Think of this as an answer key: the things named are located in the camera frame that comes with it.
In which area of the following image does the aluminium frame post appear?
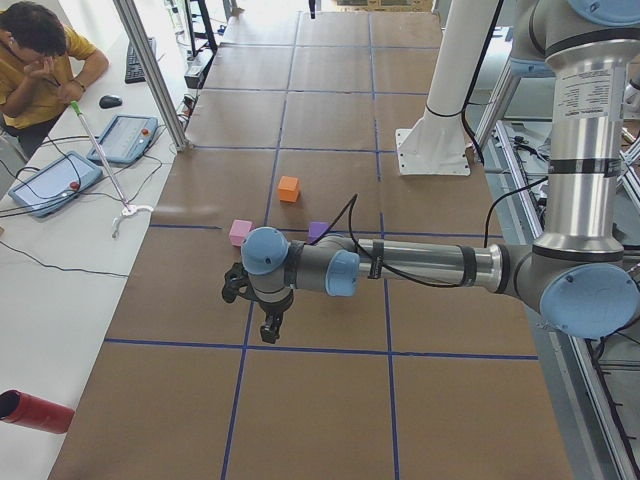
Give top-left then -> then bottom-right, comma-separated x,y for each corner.
113,0 -> 190,152

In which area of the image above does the red cylinder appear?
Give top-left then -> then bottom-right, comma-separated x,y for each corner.
1,390 -> 75,434

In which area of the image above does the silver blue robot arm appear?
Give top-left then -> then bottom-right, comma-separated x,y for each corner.
223,1 -> 639,343

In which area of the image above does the purple foam block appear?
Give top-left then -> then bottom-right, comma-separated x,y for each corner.
307,221 -> 329,244

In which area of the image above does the near blue teach pendant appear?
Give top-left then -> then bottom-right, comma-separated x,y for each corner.
8,151 -> 103,218

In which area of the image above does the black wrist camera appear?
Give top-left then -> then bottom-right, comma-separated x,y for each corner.
221,262 -> 257,304

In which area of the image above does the orange foam block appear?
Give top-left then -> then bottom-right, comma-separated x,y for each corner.
277,176 -> 300,203

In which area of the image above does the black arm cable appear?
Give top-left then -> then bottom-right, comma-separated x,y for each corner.
319,193 -> 551,288

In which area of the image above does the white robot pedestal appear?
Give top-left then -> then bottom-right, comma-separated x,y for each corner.
396,0 -> 502,176

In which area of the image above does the blue teach pendant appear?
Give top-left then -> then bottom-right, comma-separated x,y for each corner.
97,114 -> 159,165
8,151 -> 103,218

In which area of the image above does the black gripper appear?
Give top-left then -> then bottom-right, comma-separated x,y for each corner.
255,288 -> 294,343

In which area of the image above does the pink foam block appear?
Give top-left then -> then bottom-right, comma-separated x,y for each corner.
228,219 -> 254,247

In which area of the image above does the black keyboard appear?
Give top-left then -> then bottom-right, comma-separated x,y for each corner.
124,42 -> 146,84

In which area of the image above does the black computer mouse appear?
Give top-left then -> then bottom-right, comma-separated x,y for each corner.
99,95 -> 123,109

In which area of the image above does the far blue teach pendant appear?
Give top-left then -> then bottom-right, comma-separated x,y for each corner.
97,114 -> 159,165

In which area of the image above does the person in yellow shirt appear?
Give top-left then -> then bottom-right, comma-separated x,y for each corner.
1,1 -> 109,157

